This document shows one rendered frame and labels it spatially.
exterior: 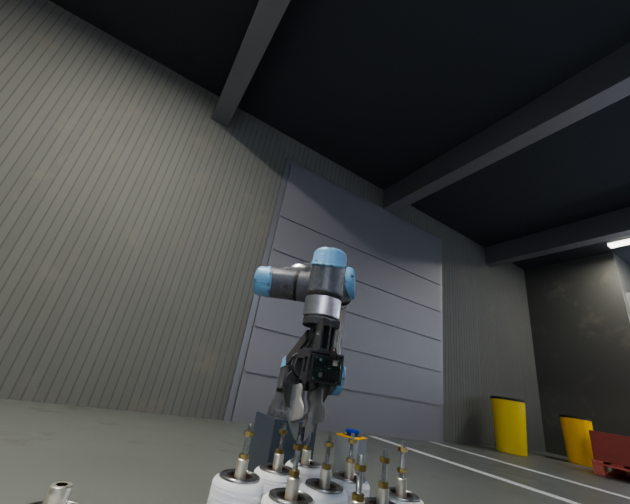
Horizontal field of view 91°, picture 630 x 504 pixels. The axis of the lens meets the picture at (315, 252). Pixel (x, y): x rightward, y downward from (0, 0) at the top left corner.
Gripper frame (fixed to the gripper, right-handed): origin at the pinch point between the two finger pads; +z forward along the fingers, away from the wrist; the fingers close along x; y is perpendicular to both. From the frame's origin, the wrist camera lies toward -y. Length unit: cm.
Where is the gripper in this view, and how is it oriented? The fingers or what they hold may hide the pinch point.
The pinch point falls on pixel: (299, 431)
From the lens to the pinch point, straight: 64.8
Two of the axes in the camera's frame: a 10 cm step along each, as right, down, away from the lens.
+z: -1.6, 9.0, -4.0
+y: 4.1, -3.1, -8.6
